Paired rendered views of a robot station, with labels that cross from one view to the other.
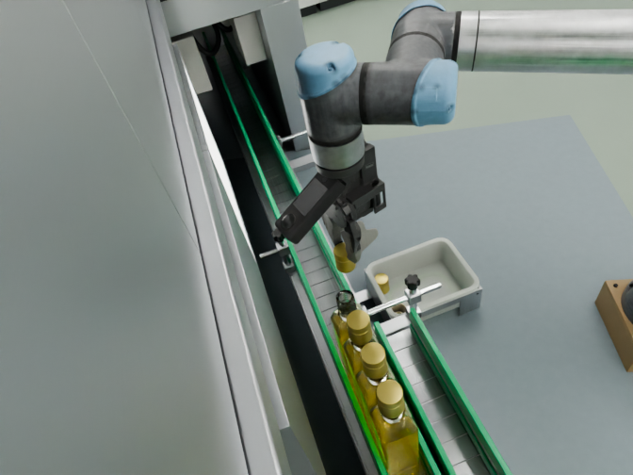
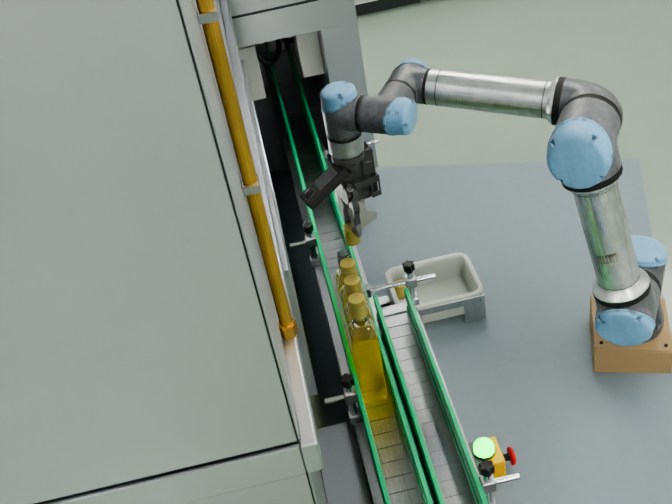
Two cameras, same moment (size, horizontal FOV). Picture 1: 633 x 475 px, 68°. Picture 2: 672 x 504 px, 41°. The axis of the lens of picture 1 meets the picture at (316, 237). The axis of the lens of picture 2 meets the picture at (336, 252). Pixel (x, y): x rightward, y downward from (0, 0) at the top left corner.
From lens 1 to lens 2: 1.25 m
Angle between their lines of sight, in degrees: 10
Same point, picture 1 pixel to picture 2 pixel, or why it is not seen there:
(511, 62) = (457, 103)
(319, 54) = (335, 88)
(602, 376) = (572, 373)
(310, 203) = (325, 181)
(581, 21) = (494, 83)
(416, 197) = (457, 223)
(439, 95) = (397, 118)
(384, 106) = (368, 121)
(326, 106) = (336, 118)
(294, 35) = (351, 54)
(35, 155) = not seen: hidden behind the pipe
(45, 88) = not seen: hidden behind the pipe
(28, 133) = not seen: hidden behind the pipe
